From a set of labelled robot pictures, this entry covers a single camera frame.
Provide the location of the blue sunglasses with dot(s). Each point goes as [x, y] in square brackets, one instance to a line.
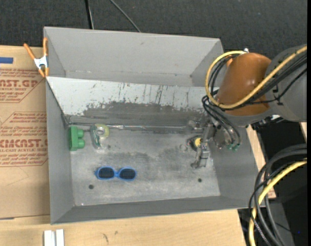
[115, 173]

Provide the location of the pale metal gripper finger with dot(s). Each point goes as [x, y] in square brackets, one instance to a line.
[203, 155]
[196, 125]

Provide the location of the green toy block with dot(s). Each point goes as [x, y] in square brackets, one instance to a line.
[76, 138]

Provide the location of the grey metal bin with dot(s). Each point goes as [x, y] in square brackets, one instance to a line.
[135, 147]

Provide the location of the brown cardboard board red print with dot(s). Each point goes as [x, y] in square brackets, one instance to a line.
[22, 137]

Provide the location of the yellow round thing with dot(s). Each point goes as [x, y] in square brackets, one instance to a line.
[197, 142]

